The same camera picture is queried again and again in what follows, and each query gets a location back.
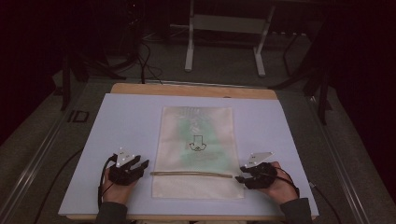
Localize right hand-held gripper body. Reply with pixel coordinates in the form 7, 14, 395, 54
244, 151, 278, 190

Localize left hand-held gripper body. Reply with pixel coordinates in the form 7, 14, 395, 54
107, 147, 138, 187

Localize translucent zip bag green print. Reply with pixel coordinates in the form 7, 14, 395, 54
151, 105, 246, 200

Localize person's left hand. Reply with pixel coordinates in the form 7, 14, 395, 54
102, 167, 139, 205

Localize person's right hand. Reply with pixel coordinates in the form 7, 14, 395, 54
260, 161, 300, 205

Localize light blue table mat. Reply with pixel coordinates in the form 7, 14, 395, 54
58, 92, 319, 217

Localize black floor plate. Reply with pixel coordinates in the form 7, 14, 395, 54
67, 110, 91, 123

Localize black stand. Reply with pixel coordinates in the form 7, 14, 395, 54
269, 18, 332, 126
60, 52, 127, 112

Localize white metal stand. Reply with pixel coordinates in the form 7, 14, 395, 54
184, 0, 276, 77

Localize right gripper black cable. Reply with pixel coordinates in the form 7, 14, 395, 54
274, 167, 301, 199

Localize black floor cable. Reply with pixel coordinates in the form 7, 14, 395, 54
308, 182, 344, 224
33, 148, 84, 224

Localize metal floor rail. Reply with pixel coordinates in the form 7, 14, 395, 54
306, 94, 373, 224
0, 105, 76, 224

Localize black floor cables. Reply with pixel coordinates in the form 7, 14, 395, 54
136, 40, 163, 85

